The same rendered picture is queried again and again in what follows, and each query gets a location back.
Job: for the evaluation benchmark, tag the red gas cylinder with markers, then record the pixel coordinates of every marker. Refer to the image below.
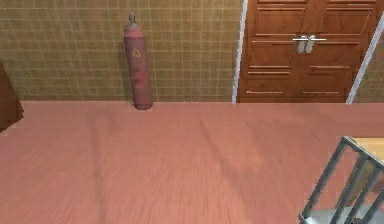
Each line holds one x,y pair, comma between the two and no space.
138,66

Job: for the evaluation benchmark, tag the brown wooden double door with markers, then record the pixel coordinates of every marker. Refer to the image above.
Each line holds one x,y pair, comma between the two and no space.
300,66

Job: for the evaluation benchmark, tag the dark brown wooden furniture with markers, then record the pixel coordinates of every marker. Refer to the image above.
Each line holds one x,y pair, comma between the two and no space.
8,100

